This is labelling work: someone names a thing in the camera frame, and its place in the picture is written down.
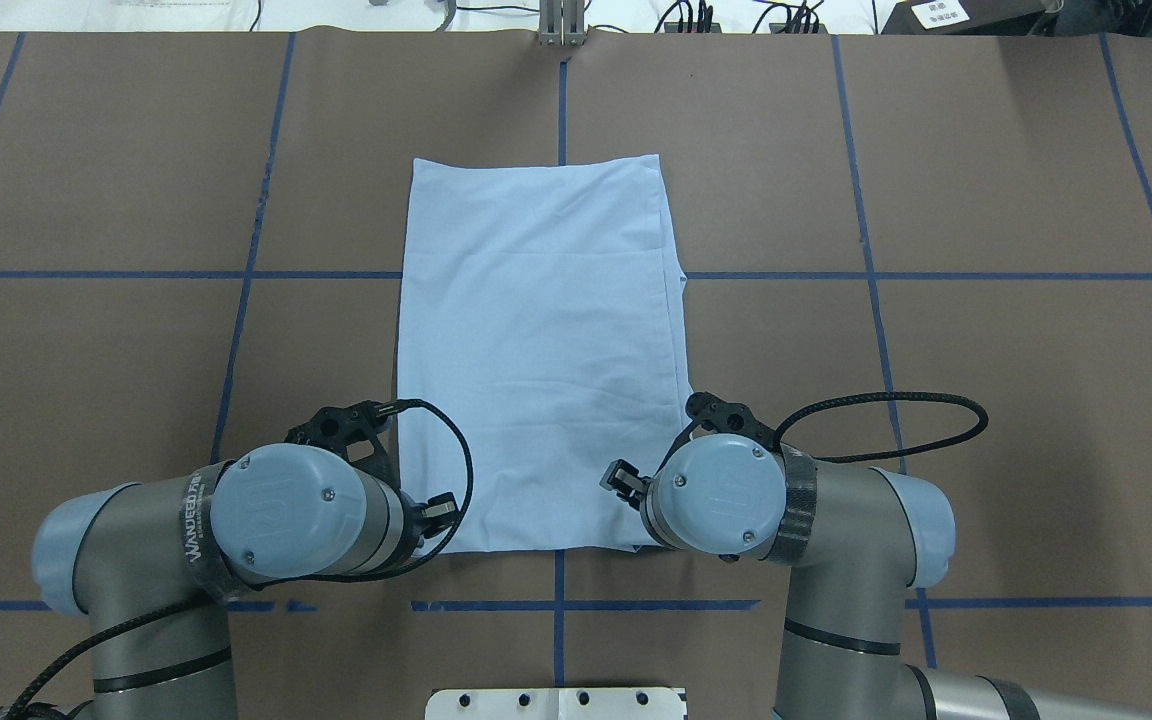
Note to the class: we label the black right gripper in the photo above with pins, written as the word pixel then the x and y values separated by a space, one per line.
pixel 623 478

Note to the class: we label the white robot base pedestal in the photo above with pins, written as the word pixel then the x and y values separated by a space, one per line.
pixel 559 703

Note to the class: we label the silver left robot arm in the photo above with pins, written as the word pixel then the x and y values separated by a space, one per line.
pixel 155 566

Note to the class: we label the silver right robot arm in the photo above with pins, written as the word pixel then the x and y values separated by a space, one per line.
pixel 856 539

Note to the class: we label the grey aluminium frame post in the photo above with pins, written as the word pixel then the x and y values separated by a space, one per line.
pixel 562 23

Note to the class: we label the light blue t-shirt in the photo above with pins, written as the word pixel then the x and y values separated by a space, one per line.
pixel 542 310

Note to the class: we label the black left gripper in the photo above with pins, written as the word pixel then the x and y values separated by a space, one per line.
pixel 439 512

